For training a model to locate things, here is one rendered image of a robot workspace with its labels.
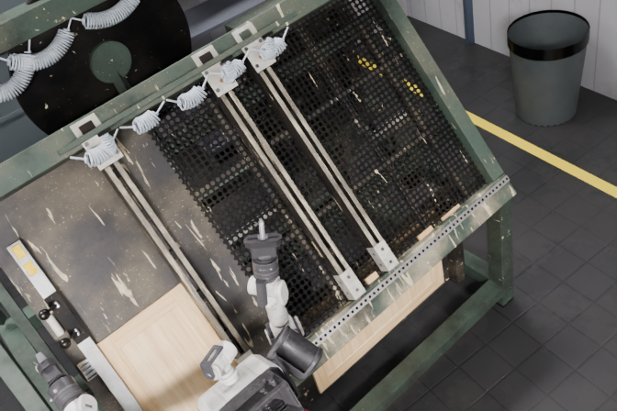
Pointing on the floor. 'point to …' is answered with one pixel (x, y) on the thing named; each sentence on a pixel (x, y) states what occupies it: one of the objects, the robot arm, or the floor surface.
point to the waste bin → (547, 64)
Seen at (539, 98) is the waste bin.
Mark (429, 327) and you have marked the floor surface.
